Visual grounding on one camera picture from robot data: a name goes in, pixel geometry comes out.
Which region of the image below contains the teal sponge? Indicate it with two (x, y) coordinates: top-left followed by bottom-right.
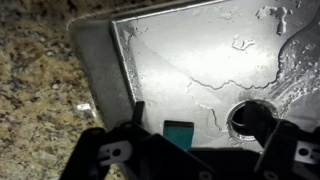
(163, 120), (194, 150)

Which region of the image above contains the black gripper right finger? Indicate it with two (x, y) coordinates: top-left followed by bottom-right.
(242, 101), (278, 148)

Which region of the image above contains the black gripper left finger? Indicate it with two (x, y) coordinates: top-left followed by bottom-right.
(132, 101), (145, 125)

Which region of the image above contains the stainless steel sink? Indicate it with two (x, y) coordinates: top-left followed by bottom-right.
(70, 0), (320, 151)

